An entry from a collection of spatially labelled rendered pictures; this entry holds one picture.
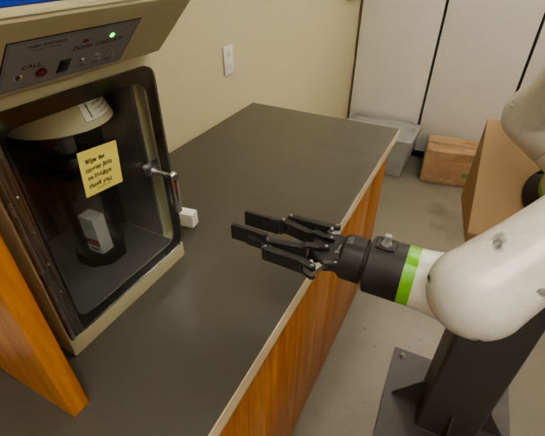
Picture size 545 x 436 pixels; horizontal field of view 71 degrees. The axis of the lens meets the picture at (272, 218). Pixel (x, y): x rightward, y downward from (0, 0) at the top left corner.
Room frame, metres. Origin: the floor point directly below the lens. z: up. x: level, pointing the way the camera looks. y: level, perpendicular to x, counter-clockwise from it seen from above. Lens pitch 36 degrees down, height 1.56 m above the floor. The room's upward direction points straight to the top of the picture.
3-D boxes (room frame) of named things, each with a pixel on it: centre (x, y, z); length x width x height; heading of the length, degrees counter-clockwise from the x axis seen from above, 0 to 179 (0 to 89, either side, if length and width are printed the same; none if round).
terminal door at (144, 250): (0.56, 0.28, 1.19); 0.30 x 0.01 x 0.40; 152
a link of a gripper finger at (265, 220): (0.56, 0.02, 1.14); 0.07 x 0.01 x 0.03; 63
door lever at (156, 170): (0.64, 0.21, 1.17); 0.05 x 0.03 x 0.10; 62
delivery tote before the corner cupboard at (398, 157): (3.00, -0.89, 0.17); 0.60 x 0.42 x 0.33; 61
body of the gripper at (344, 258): (0.47, -0.11, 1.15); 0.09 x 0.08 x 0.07; 63
